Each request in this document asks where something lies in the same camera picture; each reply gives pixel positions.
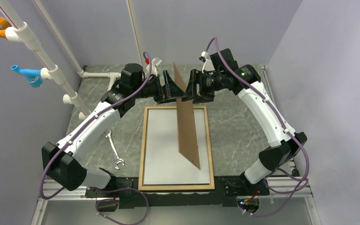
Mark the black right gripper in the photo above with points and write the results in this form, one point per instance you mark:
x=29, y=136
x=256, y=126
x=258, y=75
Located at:
x=197, y=78

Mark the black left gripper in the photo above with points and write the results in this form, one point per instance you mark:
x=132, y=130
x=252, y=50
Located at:
x=170, y=91

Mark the brown fibreboard backing board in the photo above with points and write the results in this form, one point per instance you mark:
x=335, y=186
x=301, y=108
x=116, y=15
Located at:
x=187, y=136

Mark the landscape photo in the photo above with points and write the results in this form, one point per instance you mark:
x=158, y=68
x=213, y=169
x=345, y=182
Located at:
x=164, y=164

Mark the light wooden picture frame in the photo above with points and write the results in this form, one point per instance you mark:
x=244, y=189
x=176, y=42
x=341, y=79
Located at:
x=160, y=188

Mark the white PVC pipe stand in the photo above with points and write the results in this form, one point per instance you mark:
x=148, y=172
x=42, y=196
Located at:
x=21, y=32

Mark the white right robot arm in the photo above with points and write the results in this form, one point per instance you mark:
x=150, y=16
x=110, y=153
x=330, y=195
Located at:
x=284, y=141

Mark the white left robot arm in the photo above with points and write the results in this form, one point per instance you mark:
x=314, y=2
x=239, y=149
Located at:
x=62, y=160

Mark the silver open-end wrench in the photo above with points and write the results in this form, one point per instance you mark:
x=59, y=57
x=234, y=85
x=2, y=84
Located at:
x=117, y=160

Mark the blue pipe fitting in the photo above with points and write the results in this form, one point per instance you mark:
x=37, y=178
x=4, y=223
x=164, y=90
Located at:
x=32, y=76

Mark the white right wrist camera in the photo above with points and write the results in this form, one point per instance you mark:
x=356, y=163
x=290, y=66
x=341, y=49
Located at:
x=207, y=63

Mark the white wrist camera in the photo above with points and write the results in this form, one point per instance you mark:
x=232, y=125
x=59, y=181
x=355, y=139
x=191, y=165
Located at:
x=153, y=65
x=207, y=63

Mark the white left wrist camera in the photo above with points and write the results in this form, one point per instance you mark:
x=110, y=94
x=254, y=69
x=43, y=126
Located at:
x=153, y=65

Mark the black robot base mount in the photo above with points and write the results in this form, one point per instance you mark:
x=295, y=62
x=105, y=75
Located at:
x=227, y=189

